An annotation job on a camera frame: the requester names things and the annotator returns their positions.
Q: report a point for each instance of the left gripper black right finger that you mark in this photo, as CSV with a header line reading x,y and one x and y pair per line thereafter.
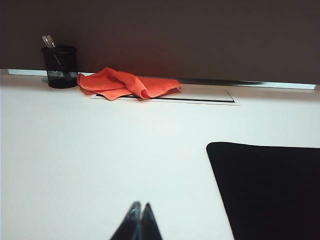
x,y
150,225

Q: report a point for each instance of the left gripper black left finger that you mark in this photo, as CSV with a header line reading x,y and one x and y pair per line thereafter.
x,y
128,225

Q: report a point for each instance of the black mouse pad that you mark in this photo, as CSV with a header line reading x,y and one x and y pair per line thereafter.
x,y
270,190

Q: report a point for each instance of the orange cloth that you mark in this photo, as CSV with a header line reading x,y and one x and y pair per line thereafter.
x,y
130,85

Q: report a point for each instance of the black mesh pen holder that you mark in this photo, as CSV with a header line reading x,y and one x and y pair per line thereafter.
x,y
62,75

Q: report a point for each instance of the beige desk partition panel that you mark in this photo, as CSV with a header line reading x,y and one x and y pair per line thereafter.
x,y
200,37

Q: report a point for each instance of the clear pen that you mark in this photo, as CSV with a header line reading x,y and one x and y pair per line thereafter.
x,y
51,45

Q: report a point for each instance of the aluminium partition rail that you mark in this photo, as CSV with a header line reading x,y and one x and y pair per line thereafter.
x,y
287,85

